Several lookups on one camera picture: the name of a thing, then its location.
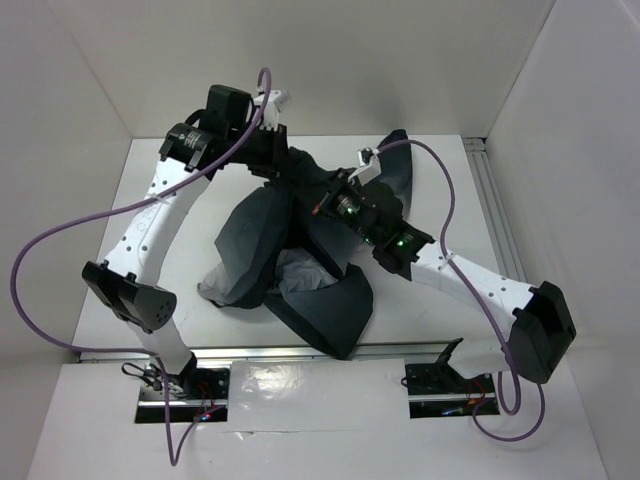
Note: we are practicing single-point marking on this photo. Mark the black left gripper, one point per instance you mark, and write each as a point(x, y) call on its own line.
point(277, 162)

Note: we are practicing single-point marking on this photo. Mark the dark navy jacket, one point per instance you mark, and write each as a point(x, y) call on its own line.
point(275, 253)

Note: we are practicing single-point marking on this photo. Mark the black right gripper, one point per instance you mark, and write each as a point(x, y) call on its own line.
point(323, 207)

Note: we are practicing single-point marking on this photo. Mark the aluminium front rail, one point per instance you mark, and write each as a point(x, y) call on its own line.
point(284, 353)

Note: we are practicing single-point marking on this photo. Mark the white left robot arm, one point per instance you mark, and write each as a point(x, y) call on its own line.
point(126, 280)

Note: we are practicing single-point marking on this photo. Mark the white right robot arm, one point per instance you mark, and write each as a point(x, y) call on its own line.
point(533, 323)

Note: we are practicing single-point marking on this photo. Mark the aluminium side rail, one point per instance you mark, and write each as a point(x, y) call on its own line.
point(502, 238)

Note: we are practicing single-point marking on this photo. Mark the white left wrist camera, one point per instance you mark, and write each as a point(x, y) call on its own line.
point(274, 105)

